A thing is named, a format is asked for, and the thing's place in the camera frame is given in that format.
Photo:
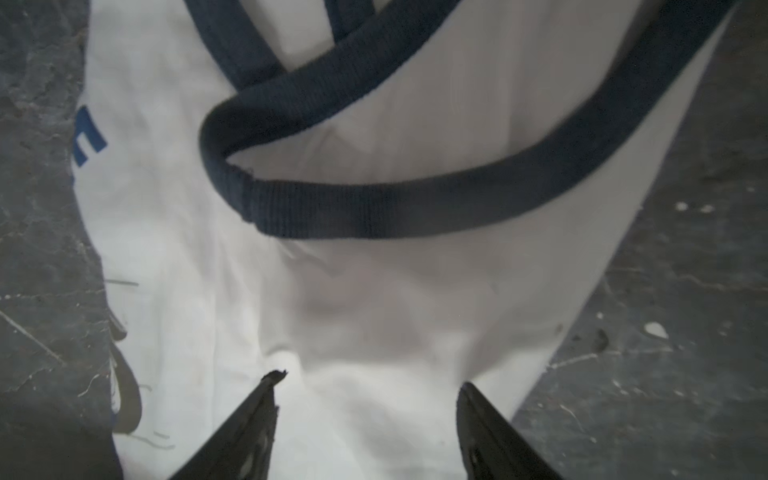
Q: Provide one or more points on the white tank top navy trim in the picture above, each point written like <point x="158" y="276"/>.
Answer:
<point x="384" y="199"/>

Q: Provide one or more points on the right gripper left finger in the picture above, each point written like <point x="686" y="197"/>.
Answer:
<point x="241" y="447"/>

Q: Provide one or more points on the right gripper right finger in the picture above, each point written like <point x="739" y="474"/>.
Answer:
<point x="491" y="448"/>

